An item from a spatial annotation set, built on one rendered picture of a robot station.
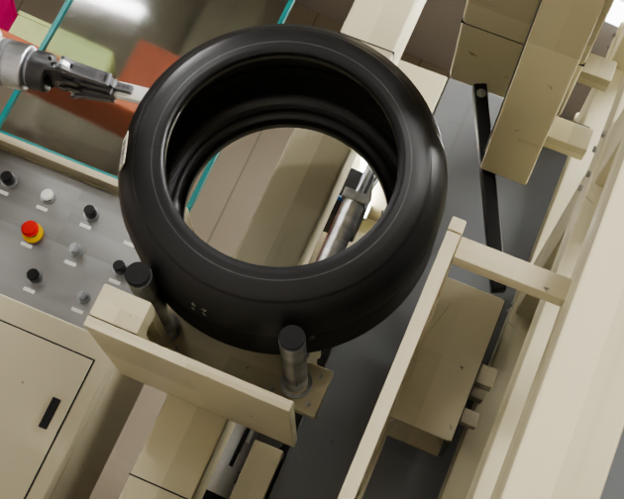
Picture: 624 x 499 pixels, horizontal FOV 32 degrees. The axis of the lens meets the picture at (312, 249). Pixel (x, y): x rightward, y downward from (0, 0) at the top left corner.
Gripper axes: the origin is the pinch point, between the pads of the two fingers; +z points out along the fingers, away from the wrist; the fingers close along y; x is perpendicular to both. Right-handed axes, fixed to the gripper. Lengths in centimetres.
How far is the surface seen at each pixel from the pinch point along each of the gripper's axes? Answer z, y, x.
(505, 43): 65, 5, -31
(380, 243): 52, -12, 21
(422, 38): 32, 363, -239
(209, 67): 15.1, -12.3, -2.7
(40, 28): -129, 246, -131
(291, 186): 29.7, 27.3, -0.3
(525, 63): 69, -9, -20
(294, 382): 42, 14, 42
